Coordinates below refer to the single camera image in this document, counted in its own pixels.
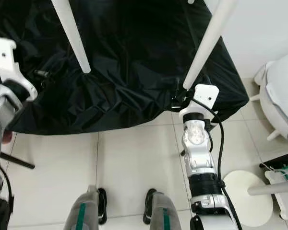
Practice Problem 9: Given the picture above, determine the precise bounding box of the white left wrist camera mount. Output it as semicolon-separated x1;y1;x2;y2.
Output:
0;37;38;102

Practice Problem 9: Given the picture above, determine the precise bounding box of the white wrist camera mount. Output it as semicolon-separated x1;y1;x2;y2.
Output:
179;84;220;121
0;37;38;102

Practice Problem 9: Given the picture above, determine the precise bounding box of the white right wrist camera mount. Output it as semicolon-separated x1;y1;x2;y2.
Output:
179;84;220;121

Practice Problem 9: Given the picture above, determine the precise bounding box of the white plastic floor object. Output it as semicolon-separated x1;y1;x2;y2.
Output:
253;49;288;142

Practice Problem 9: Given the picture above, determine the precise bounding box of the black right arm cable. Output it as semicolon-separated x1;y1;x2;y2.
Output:
197;98;243;230

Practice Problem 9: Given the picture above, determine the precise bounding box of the white round floor stand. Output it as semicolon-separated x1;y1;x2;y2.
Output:
221;170;288;229

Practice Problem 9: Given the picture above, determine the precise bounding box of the grey left robot foot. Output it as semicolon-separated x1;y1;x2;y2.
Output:
75;185;109;230

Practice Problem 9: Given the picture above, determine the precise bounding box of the green white plastic package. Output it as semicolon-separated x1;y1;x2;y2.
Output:
259;153;288;222

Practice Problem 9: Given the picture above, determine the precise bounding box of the black table cloth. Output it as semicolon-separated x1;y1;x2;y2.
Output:
0;0;250;136

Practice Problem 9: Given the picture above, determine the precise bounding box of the black metal table leg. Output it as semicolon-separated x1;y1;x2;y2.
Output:
0;152;36;170

